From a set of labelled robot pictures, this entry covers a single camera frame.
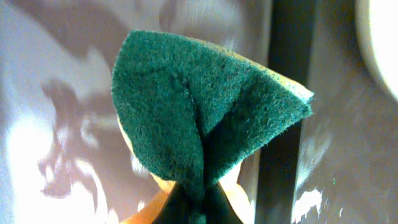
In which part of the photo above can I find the metal tray with soapy water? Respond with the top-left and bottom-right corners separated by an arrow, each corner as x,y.
0,0 -> 318,224

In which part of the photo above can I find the green and yellow scrub sponge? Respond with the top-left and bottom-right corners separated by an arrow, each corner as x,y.
111,30 -> 313,224

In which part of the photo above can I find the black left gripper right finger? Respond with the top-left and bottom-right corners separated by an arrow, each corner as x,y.
205,184 -> 243,224

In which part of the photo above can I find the dark brown serving tray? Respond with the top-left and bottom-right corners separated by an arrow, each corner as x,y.
291,1 -> 397,224

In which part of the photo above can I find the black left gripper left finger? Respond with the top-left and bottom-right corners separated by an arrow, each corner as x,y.
152,183 -> 190,224

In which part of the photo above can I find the cream plate with red stain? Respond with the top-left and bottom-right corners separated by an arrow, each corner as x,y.
354,0 -> 397,100

